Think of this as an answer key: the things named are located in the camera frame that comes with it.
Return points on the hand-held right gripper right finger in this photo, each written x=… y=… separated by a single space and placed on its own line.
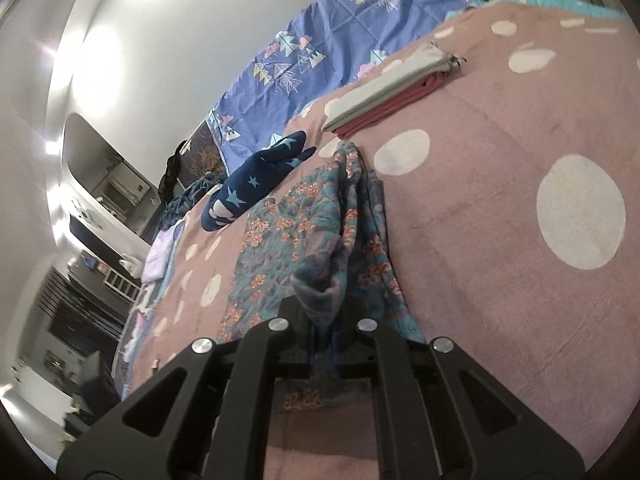
x=385 y=355

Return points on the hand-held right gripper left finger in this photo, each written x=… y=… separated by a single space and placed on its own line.
x=260 y=355

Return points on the teal floral garment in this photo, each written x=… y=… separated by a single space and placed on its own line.
x=280 y=240

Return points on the pale lavender cloth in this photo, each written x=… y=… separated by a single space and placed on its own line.
x=160 y=255

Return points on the pink polka dot blanket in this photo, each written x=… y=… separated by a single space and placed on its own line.
x=500 y=260

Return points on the dark blue crumpled cloth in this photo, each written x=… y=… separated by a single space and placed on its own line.
x=187 y=197

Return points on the navy star print garment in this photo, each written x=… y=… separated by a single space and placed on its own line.
x=250 y=180

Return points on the black hanging garment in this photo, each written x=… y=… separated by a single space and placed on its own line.
x=172 y=172

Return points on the white cabinet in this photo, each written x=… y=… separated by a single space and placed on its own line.
x=100 y=195

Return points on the folded red cloth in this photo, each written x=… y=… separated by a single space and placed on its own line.
x=390 y=107

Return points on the folded grey cloth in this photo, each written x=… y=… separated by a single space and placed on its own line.
x=380 y=92

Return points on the blue tree print sheet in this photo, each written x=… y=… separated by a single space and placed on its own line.
x=340 y=35

